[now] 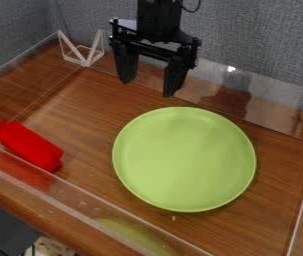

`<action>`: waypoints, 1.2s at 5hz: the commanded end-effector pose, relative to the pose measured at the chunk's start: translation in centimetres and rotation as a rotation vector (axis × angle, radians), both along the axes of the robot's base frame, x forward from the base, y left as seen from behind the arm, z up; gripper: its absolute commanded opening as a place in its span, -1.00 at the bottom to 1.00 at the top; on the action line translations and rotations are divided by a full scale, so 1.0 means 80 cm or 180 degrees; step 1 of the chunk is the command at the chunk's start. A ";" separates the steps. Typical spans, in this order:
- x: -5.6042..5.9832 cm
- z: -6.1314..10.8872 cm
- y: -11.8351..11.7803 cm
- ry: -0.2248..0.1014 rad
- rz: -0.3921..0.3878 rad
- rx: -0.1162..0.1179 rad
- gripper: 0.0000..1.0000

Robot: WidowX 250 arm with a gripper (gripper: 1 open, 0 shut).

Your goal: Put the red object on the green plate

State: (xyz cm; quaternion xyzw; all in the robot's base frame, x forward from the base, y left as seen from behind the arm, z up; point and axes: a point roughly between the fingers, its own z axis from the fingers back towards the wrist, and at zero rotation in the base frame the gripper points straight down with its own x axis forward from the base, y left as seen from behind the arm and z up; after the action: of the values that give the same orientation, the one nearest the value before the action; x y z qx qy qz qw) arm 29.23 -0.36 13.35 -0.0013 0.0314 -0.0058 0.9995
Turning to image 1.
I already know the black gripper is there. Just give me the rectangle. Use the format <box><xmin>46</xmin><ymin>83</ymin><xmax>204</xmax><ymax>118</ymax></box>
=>
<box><xmin>109</xmin><ymin>0</ymin><xmax>201</xmax><ymax>97</ymax></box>

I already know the red cloth block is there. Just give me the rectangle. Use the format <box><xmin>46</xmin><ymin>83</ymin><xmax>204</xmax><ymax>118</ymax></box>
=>
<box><xmin>0</xmin><ymin>121</ymin><xmax>64</xmax><ymax>172</ymax></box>

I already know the green round plate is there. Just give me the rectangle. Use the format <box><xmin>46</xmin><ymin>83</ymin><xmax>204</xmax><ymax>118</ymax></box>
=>
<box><xmin>112</xmin><ymin>107</ymin><xmax>256</xmax><ymax>213</ymax></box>

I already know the clear acrylic corner bracket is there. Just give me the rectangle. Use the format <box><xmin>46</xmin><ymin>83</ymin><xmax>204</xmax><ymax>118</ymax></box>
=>
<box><xmin>57</xmin><ymin>30</ymin><xmax>105</xmax><ymax>67</ymax></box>

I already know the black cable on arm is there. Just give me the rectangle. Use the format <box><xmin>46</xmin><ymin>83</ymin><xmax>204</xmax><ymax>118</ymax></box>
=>
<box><xmin>175</xmin><ymin>0</ymin><xmax>203</xmax><ymax>14</ymax></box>

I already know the clear acrylic enclosure wall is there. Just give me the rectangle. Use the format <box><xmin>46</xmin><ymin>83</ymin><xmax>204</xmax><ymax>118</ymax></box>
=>
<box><xmin>0</xmin><ymin>36</ymin><xmax>303</xmax><ymax>256</ymax></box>

